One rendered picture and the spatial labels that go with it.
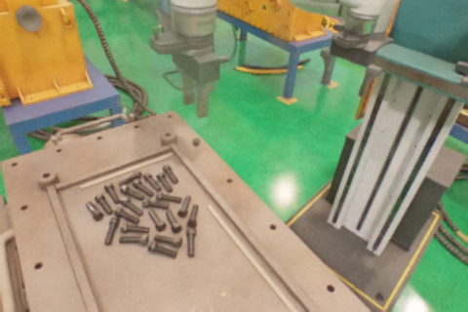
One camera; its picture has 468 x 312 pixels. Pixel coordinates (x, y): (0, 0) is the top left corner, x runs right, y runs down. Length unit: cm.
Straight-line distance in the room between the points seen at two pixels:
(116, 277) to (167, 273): 8
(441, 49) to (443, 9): 14
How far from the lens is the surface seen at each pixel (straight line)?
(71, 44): 270
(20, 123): 253
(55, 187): 80
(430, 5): 139
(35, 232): 73
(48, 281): 66
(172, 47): 65
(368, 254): 206
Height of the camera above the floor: 189
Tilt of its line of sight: 37 degrees down
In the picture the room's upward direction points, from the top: 4 degrees clockwise
